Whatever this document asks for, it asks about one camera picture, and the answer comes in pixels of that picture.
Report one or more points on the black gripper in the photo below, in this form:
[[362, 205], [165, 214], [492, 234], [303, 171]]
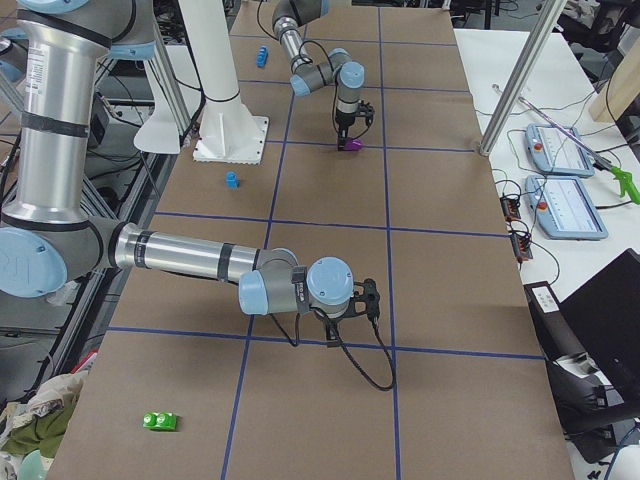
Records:
[[332, 320], [344, 121]]

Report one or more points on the purple trapezoid block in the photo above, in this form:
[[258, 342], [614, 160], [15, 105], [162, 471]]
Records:
[[354, 145]]

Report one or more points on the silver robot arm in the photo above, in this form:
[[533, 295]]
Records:
[[339, 70], [50, 240]]

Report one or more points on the far blue block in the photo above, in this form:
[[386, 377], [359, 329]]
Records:
[[262, 56]]

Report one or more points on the blue block near mast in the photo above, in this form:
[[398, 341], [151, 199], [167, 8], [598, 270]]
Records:
[[232, 180]]

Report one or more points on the green double stud block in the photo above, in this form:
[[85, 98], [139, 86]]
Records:
[[160, 421]]

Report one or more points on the upper teach pendant tablet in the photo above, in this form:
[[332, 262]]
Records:
[[553, 153]]

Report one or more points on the teach pendant tablet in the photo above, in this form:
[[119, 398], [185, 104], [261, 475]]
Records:
[[553, 153], [562, 208]]

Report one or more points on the lower teach pendant tablet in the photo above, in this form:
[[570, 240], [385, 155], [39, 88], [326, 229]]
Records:
[[562, 208]]

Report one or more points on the black laptop computer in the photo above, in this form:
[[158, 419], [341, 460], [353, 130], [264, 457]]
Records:
[[600, 318]]

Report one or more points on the white camera mast base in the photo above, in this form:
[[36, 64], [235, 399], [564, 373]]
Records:
[[197, 86]]

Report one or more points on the aluminium frame post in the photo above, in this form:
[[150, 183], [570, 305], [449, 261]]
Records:
[[527, 59]]

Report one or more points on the green handled air gun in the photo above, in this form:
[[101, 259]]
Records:
[[625, 179]]

